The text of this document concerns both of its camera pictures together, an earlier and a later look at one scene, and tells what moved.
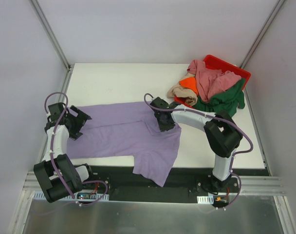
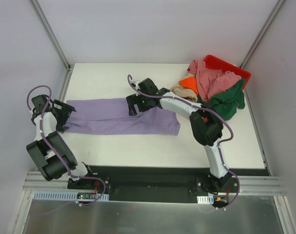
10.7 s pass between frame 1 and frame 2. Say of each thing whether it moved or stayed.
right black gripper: moved
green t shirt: stayed
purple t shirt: moved
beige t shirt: stayed
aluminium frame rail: stayed
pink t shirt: stayed
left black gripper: moved
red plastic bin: stayed
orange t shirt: stayed
